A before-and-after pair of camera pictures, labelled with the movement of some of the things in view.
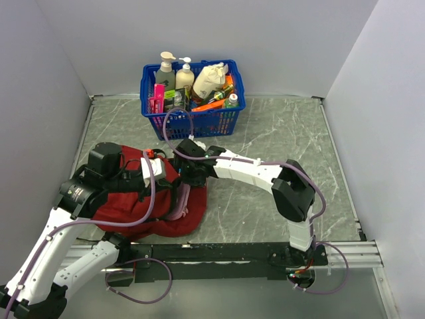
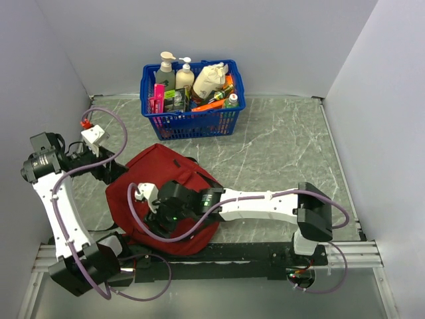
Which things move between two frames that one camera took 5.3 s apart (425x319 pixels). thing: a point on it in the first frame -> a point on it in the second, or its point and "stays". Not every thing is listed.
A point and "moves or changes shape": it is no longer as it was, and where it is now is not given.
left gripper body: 128,181 -> 85,157
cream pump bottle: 184,76 stays
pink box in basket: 157,102 stays
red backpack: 145,214 moves or changes shape
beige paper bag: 210,79 stays
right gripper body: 188,175 -> 167,216
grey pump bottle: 166,75 stays
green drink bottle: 232,101 stays
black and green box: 175,98 stays
